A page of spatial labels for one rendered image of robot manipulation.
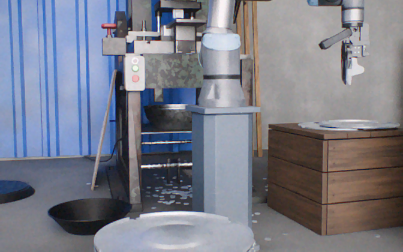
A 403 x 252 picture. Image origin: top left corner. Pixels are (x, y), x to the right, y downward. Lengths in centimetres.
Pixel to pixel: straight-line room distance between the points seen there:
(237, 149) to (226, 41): 33
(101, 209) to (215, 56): 80
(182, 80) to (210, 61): 56
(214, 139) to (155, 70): 65
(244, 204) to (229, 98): 33
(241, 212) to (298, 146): 41
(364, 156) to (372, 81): 233
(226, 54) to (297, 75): 230
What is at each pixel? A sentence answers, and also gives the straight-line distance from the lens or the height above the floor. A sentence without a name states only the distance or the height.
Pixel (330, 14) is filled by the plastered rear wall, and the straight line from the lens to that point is 385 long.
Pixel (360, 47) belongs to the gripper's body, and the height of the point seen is 64.
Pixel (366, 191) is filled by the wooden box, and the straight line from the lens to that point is 175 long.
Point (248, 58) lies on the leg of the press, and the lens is 203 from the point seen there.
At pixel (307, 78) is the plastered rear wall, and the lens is 373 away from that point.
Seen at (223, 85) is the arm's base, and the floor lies 52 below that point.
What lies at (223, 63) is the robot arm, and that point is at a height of 58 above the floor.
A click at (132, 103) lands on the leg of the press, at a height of 44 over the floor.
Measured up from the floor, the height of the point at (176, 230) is 25.
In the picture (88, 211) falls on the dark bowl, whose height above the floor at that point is 3.
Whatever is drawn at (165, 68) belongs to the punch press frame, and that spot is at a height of 58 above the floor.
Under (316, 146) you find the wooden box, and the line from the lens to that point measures 166.
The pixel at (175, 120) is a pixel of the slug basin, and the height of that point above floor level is 35.
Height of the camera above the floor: 53
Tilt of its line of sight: 5 degrees down
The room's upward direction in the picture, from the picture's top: straight up
